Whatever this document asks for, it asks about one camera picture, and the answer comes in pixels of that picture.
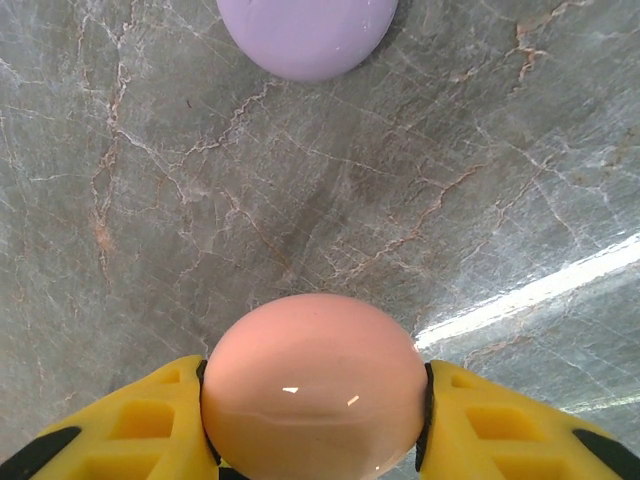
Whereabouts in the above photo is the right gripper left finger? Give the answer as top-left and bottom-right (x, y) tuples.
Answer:
(0, 353), (222, 480)

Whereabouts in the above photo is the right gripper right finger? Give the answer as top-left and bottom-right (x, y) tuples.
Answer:
(414, 358), (640, 480)

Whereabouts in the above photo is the pink earbud charging case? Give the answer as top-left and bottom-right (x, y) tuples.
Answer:
(199, 293), (430, 480)

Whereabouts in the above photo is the purple earbud charging case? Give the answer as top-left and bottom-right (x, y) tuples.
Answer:
(216, 0), (400, 84)

